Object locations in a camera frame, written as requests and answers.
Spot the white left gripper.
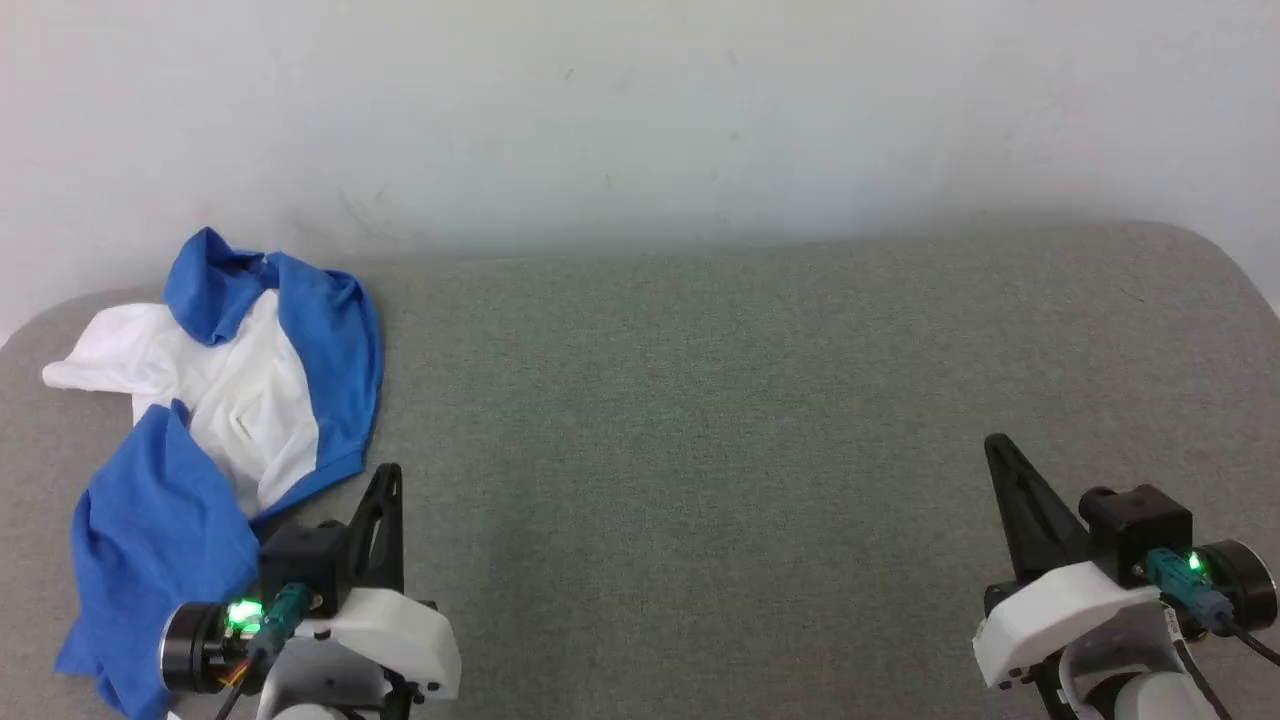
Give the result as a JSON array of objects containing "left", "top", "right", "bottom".
[{"left": 160, "top": 463, "right": 463, "bottom": 701}]

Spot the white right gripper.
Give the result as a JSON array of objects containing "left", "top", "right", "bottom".
[{"left": 975, "top": 434, "right": 1278, "bottom": 691}]

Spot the blue and white shirt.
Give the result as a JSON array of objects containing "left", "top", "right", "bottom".
[{"left": 42, "top": 226, "right": 385, "bottom": 720}]

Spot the teal plug left camera cable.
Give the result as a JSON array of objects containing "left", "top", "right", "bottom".
[{"left": 215, "top": 583, "right": 315, "bottom": 720}]

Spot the teal plug camera cable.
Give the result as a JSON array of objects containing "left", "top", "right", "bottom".
[
  {"left": 215, "top": 583, "right": 315, "bottom": 720},
  {"left": 1145, "top": 547, "right": 1280, "bottom": 666}
]

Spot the teal plug right camera cable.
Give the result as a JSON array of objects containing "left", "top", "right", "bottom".
[{"left": 1145, "top": 547, "right": 1280, "bottom": 666}]

